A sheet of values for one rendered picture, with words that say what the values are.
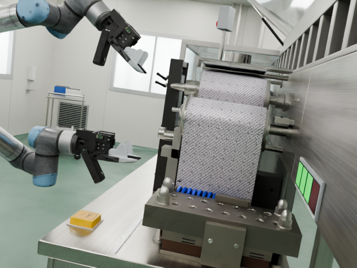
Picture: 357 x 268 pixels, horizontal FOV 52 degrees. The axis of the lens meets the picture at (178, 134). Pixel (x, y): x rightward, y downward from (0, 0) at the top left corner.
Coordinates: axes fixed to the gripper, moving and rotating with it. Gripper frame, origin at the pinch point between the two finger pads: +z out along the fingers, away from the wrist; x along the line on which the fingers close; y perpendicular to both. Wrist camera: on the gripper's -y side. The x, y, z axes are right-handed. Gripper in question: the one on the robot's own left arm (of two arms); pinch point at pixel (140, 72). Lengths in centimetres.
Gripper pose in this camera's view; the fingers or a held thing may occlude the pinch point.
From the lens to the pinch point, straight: 119.1
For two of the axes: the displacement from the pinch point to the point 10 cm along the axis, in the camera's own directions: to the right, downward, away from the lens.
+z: 6.6, 7.5, -0.3
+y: 7.3, -6.5, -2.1
